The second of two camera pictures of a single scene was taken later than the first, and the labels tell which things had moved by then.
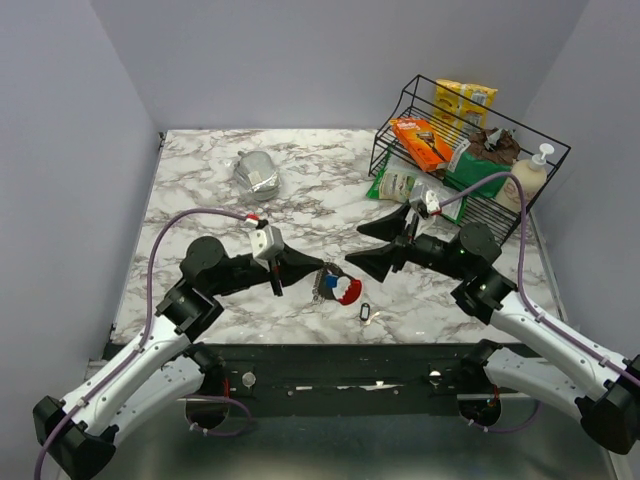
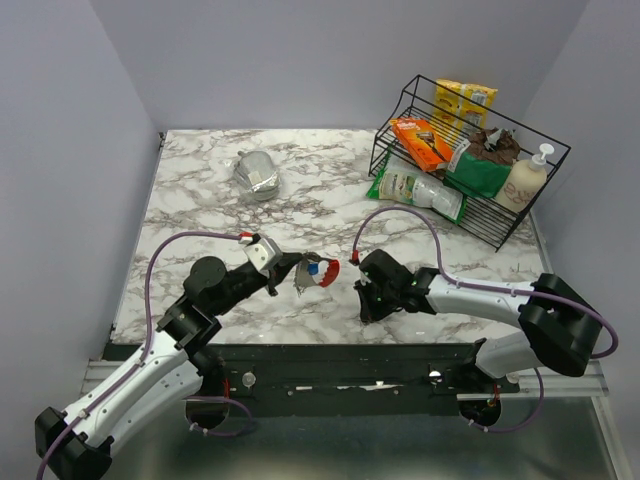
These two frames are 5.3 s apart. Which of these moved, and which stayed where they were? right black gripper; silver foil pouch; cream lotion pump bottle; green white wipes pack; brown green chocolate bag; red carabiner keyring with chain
Moved: right black gripper; red carabiner keyring with chain
Stayed: silver foil pouch; cream lotion pump bottle; brown green chocolate bag; green white wipes pack
